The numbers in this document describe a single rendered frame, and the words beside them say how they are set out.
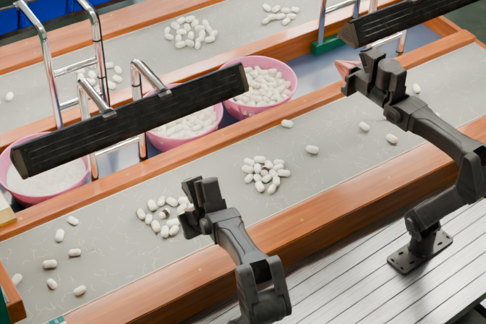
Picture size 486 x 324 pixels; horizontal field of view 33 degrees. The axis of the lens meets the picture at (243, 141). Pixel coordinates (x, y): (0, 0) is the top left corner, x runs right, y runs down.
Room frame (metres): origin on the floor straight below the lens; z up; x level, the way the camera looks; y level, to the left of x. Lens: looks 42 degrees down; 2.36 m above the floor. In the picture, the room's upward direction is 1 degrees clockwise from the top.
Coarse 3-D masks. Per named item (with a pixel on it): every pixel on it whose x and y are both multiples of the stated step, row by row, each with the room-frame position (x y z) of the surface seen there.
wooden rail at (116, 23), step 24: (168, 0) 2.52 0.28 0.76; (192, 0) 2.52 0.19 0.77; (216, 0) 2.54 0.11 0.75; (72, 24) 2.35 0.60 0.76; (120, 24) 2.36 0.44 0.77; (144, 24) 2.38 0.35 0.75; (0, 48) 2.20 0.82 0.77; (24, 48) 2.20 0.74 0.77; (72, 48) 2.23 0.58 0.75; (0, 72) 2.09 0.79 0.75
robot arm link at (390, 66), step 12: (384, 60) 1.62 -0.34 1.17; (396, 60) 1.62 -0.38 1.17; (384, 72) 1.58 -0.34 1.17; (396, 72) 1.57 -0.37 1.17; (384, 84) 1.57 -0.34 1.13; (396, 84) 1.56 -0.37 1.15; (396, 96) 1.56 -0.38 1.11; (408, 96) 1.58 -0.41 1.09; (384, 108) 1.54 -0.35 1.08; (396, 120) 1.50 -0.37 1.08
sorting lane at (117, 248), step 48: (480, 48) 2.29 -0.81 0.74; (432, 96) 2.02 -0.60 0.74; (480, 96) 2.03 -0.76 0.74; (240, 144) 1.78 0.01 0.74; (288, 144) 1.78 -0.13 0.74; (336, 144) 1.79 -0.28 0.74; (384, 144) 1.79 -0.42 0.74; (144, 192) 1.57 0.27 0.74; (240, 192) 1.58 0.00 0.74; (288, 192) 1.58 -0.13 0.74; (48, 240) 1.39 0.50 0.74; (96, 240) 1.39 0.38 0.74; (144, 240) 1.40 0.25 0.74; (192, 240) 1.40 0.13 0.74; (48, 288) 1.23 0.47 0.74; (96, 288) 1.24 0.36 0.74
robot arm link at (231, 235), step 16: (224, 224) 1.17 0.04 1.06; (240, 224) 1.17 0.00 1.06; (224, 240) 1.14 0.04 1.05; (240, 240) 1.11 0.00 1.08; (240, 256) 1.06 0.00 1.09; (256, 256) 1.05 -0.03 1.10; (272, 256) 1.04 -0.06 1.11; (240, 272) 1.00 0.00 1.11; (256, 272) 1.02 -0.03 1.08; (272, 272) 1.01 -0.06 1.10; (240, 288) 0.98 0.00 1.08; (256, 288) 0.98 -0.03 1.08; (240, 304) 0.98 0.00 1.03; (288, 304) 0.97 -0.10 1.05
